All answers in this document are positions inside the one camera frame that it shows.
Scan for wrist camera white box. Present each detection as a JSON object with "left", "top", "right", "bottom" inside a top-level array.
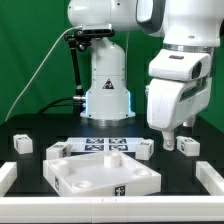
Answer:
[{"left": 149, "top": 49, "right": 212, "bottom": 82}]

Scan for white left fence wall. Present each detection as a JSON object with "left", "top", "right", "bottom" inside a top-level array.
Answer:
[{"left": 0, "top": 162, "right": 17, "bottom": 197}]

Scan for black base cables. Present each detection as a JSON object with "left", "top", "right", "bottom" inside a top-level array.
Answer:
[{"left": 38, "top": 97, "right": 84, "bottom": 115}]

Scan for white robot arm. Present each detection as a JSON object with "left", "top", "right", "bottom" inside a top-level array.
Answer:
[{"left": 68, "top": 0, "right": 224, "bottom": 151}]

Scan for white square table top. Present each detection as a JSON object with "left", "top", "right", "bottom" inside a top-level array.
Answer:
[{"left": 43, "top": 151, "right": 161, "bottom": 197}]

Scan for white camera cable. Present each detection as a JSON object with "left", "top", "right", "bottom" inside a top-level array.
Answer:
[{"left": 4, "top": 25, "right": 84, "bottom": 122}]

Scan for tag marker sheet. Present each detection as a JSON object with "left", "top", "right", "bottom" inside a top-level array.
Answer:
[{"left": 67, "top": 137, "right": 142, "bottom": 153}]

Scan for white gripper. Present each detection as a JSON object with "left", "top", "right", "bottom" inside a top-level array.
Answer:
[{"left": 147, "top": 78, "right": 212, "bottom": 151}]

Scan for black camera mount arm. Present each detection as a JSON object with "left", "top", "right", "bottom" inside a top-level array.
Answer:
[{"left": 64, "top": 33, "right": 85, "bottom": 116}]

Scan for mounted grey camera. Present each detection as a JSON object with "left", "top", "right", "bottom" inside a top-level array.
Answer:
[{"left": 82, "top": 24, "right": 114, "bottom": 37}]

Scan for white front fence wall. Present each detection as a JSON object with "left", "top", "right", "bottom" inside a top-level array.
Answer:
[{"left": 0, "top": 196, "right": 224, "bottom": 223}]

